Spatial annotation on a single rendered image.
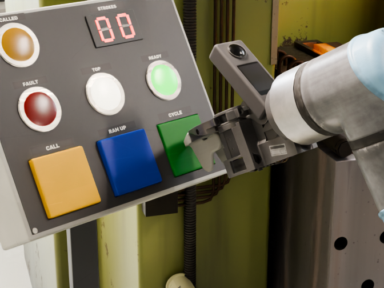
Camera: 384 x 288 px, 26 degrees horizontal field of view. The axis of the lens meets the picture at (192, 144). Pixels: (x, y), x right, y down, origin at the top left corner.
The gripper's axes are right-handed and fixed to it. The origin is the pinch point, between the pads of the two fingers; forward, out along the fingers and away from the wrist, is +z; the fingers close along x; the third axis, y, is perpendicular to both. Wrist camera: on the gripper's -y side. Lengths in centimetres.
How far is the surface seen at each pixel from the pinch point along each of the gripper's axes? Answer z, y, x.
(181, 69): 1.6, -9.7, 3.8
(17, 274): 181, 13, 54
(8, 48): 1.3, -16.9, -21.5
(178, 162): 1.2, 2.7, -2.6
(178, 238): 36.9, 14.3, 19.3
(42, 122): 1.3, -7.0, -20.3
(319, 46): 24, -12, 59
